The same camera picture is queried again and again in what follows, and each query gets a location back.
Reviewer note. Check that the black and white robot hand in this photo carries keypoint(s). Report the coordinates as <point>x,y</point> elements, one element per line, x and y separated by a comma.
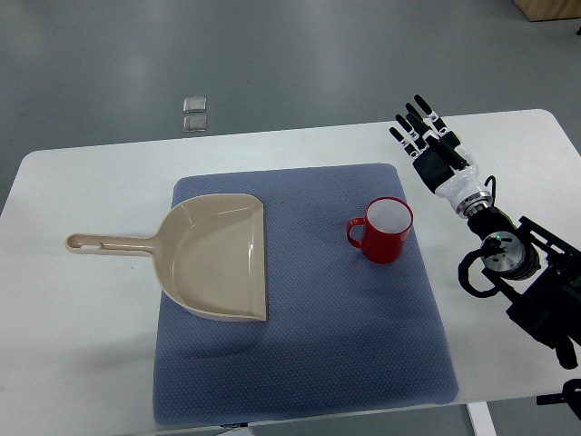
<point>440,160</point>

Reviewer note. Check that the red mug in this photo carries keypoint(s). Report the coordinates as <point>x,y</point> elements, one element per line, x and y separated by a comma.
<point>380,234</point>

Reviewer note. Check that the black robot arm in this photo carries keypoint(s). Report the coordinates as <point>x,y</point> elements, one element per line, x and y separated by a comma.
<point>538,272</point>

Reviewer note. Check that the beige plastic dustpan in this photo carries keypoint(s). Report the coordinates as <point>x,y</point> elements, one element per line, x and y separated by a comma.
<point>208,256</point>

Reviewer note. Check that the wooden box corner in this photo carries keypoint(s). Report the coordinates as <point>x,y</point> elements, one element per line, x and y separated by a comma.
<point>549,10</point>

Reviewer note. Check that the white table leg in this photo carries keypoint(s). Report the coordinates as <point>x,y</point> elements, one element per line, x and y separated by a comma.
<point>480,418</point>

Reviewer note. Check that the upper metal floor plate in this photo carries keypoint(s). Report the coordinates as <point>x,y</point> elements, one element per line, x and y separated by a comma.
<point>195,104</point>

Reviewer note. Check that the metal floor plate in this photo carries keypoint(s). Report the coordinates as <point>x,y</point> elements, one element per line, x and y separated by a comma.
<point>195,104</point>
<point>194,123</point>

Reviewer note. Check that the lower metal floor plate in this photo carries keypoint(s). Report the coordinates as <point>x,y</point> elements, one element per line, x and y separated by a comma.
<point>194,123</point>

